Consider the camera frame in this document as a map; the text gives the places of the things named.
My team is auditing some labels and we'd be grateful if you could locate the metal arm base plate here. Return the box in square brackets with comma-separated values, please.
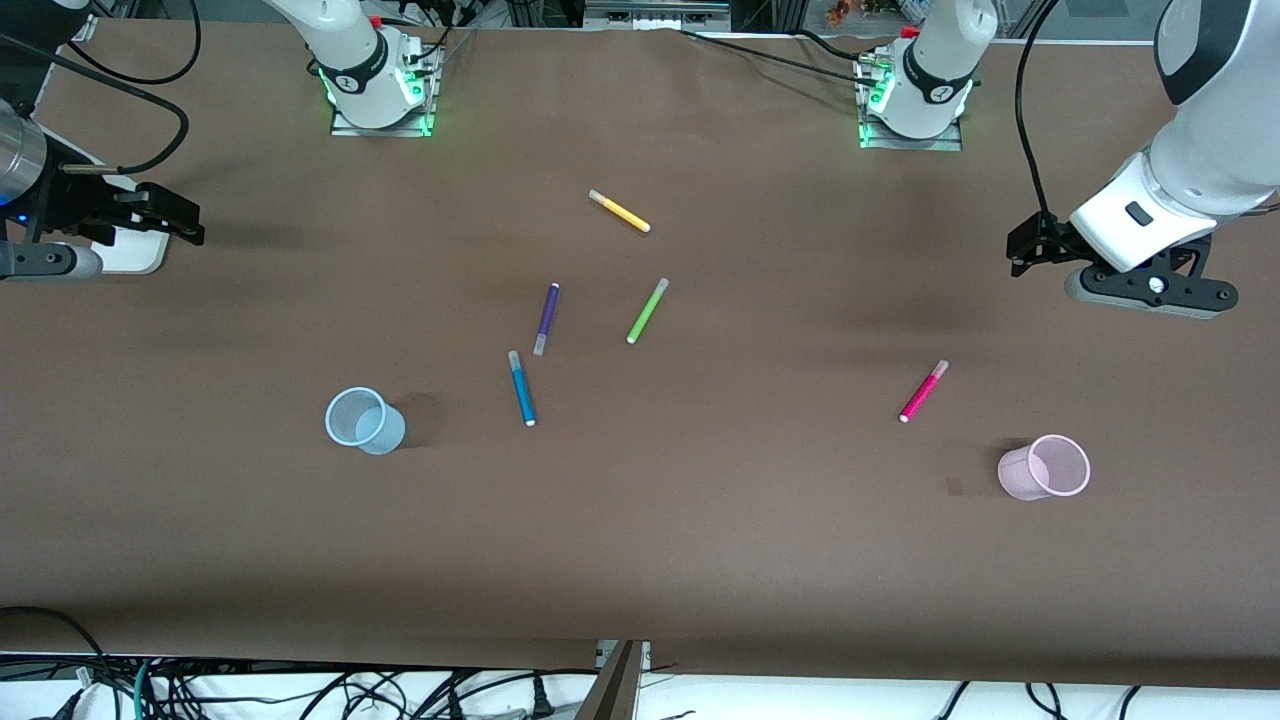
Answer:
[330, 45, 444, 139]
[855, 55, 965, 153]

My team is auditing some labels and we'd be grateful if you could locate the black cable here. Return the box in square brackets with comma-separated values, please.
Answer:
[150, 660, 601, 720]
[1014, 0, 1063, 219]
[60, 0, 203, 87]
[0, 605, 113, 701]
[680, 28, 901, 83]
[0, 33, 191, 176]

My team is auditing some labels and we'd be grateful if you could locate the green marker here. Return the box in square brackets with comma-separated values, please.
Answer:
[626, 277, 670, 346]

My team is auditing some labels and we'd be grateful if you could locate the translucent blue cup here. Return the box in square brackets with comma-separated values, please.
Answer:
[325, 386, 407, 457]

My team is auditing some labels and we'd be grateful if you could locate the pink marker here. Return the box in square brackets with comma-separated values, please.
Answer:
[898, 360, 950, 424]

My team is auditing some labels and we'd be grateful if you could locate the brown table cover sheet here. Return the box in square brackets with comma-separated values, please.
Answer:
[0, 18, 1280, 691]

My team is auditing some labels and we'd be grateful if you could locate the translucent pink cup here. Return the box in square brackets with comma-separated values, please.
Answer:
[997, 434, 1092, 501]

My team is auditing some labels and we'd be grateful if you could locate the yellow marker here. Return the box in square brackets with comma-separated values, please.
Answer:
[588, 189, 652, 234]

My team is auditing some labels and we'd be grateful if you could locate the blue marker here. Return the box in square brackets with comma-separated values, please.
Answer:
[507, 350, 538, 428]

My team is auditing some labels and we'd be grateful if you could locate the purple marker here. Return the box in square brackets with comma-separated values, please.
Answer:
[533, 282, 561, 357]

